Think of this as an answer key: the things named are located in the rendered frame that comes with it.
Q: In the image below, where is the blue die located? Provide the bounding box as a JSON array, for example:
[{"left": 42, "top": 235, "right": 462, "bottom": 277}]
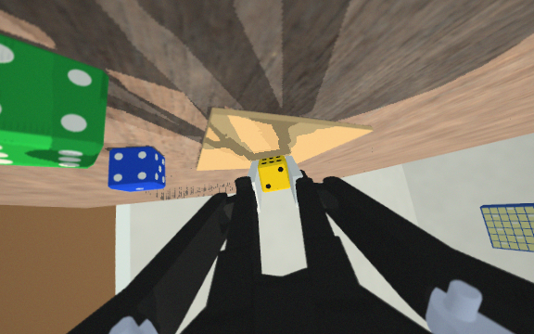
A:
[{"left": 108, "top": 147, "right": 165, "bottom": 192}]

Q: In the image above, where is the green die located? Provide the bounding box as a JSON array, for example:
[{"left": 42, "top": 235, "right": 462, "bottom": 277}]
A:
[{"left": 0, "top": 34, "right": 109, "bottom": 169}]

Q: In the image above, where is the tan flat mat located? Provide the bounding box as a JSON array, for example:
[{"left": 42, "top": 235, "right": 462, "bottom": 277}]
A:
[{"left": 197, "top": 108, "right": 374, "bottom": 171}]

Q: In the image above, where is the yellow die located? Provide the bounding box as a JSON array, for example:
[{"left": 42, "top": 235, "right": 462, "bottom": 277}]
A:
[{"left": 258, "top": 155, "right": 290, "bottom": 193}]

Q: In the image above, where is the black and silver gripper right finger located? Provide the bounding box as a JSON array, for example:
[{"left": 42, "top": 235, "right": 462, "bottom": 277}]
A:
[{"left": 286, "top": 156, "right": 534, "bottom": 334}]

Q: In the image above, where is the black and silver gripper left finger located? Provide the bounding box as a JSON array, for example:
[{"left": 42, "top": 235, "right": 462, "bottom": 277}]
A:
[{"left": 67, "top": 161, "right": 262, "bottom": 334}]

